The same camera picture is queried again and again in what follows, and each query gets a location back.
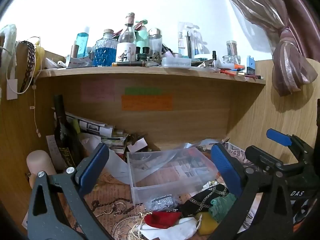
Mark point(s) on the dark brown pen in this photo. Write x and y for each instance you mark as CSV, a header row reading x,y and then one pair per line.
x,y
128,64

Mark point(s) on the green scrunchie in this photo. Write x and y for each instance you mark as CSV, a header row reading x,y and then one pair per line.
x,y
222,205

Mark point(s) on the small jar with dark lid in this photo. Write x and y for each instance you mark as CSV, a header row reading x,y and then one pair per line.
x,y
231,48

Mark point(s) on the newspaper print desk mat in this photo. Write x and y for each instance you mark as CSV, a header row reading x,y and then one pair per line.
x,y
112,205

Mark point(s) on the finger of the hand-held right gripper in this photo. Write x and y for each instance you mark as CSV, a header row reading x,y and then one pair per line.
x,y
262,156
278,137

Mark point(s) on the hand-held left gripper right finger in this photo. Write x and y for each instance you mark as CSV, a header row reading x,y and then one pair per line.
x,y
225,170

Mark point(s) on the orange marker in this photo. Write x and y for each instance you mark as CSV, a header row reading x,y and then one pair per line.
x,y
233,67

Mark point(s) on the light blue tall bottle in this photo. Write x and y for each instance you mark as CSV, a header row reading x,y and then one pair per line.
x,y
82,42

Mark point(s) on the black nail polish bottle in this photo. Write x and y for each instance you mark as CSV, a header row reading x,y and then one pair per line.
x,y
214,55

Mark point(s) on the white cardboard tube box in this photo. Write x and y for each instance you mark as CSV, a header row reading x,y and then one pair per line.
x,y
78,62

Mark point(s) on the frosted jar with silver lid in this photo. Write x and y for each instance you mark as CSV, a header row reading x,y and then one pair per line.
x,y
155,42

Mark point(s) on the clear plastic case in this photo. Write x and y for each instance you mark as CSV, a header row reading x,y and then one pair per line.
x,y
176,62

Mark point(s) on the blue diamond-cut glass bottle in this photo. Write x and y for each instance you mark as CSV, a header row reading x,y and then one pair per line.
x,y
105,53

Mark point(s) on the stack of folded papers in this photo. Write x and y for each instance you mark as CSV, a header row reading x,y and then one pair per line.
x,y
92,127

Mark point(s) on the wooden shelf board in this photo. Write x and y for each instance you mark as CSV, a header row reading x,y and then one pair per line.
x,y
150,73

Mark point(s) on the yellow fabric pouch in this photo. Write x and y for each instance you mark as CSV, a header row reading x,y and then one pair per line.
x,y
206,225

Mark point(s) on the clear plastic box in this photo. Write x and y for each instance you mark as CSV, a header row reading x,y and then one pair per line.
x,y
175,177

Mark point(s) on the red fabric pouch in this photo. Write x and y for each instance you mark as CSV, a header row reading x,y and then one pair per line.
x,y
160,219

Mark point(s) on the black lace band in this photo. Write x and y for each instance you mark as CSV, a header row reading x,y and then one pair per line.
x,y
30,60

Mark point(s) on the small white box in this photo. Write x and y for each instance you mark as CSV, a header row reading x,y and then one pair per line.
x,y
138,146

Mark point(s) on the dark wine bottle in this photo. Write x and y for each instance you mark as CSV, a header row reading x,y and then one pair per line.
x,y
63,135

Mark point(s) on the white fabric pouch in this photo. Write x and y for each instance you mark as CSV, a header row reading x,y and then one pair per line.
x,y
172,230

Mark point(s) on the pink sticky note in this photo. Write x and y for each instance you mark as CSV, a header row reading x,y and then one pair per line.
x,y
97,91

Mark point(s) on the small clear glass bottle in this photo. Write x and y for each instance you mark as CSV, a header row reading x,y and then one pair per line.
x,y
230,60

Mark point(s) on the clear bottle with white label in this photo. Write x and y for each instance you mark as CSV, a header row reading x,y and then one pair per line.
x,y
126,50

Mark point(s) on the orange sticky note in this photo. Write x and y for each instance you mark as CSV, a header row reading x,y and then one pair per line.
x,y
147,102

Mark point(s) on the translucent plastic bag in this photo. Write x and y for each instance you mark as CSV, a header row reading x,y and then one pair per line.
x,y
115,165

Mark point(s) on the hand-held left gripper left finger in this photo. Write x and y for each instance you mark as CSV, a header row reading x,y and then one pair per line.
x,y
93,166

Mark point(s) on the pink striped curtain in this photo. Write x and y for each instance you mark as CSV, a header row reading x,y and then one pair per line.
x,y
282,30

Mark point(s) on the white towel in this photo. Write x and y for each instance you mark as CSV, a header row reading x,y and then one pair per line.
x,y
8,33

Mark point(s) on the stack of small booklets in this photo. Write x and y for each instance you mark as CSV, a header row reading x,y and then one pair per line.
x,y
116,141

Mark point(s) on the silver glitter pouch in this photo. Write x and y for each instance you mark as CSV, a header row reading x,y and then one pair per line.
x,y
161,202

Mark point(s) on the blue plastic block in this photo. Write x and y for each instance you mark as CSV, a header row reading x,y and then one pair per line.
x,y
250,66

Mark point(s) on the yellow plastic object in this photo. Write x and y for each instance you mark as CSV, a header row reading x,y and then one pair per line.
x,y
40,57

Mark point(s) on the mint green pump bottle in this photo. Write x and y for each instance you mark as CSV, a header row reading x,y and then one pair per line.
x,y
142,38

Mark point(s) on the white power adapter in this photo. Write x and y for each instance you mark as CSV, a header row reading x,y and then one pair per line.
x,y
12,90

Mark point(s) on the pale pink cylinder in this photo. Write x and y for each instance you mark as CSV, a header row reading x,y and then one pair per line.
x,y
40,162

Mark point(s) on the green sticky note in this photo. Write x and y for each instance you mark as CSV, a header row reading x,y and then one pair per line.
x,y
143,91

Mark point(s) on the clear blister pack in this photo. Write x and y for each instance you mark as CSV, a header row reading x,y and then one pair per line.
x,y
185,38

